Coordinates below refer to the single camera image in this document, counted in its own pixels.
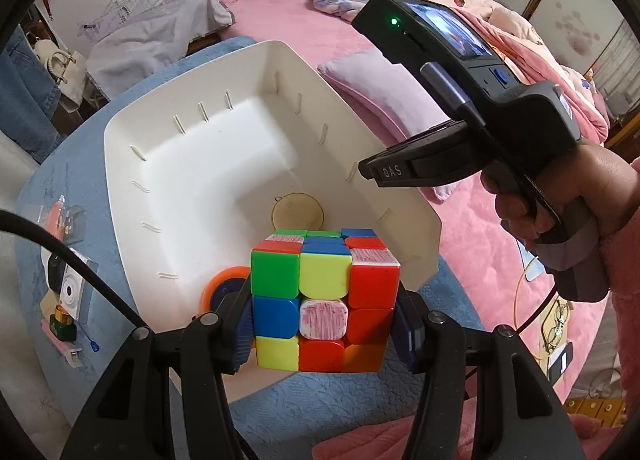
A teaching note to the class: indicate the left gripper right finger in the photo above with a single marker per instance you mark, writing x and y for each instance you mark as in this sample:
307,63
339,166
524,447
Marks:
408,331

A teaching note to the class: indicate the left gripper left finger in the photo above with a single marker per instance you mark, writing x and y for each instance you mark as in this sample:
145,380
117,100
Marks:
242,327

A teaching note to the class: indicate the orange round toy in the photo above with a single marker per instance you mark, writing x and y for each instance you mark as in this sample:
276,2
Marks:
229,280

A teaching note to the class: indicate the colourful Rubik's cube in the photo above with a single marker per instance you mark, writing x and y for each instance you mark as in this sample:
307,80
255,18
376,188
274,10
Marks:
323,302

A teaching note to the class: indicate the gold round tin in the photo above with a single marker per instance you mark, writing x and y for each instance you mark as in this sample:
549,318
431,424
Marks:
297,210

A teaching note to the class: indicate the white plastic tray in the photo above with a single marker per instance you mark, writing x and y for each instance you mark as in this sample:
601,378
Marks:
195,167

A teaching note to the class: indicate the white boxed toy camera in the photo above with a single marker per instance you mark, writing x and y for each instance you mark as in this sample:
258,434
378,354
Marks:
74,293

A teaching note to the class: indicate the green perfume bottle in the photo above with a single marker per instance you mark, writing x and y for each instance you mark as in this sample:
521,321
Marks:
62,325

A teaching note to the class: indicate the pink sleeve forearm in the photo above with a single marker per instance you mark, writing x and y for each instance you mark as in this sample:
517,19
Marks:
621,253

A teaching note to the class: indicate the person's right hand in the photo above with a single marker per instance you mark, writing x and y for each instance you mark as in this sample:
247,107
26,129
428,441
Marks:
607,184

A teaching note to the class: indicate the peach bear quilt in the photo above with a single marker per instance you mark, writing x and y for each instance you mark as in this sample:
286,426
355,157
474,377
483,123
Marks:
523,50

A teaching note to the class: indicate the pink bed sheet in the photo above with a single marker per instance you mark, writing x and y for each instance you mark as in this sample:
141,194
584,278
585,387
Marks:
480,253

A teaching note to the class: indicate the pink printed pillow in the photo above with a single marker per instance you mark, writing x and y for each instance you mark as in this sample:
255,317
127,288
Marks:
385,96

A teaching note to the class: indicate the eyeglasses on bed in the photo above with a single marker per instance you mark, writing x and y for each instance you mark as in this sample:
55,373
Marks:
553,326

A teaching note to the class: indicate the pink oval item in bag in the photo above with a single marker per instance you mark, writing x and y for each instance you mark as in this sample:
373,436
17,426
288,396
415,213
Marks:
66,221

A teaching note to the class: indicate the grey cloth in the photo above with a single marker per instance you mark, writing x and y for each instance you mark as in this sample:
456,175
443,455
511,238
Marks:
152,41

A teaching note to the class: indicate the white handbag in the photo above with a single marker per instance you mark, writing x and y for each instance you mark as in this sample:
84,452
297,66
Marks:
68,71

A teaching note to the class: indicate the denim jacket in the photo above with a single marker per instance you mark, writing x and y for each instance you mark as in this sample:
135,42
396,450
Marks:
29,98

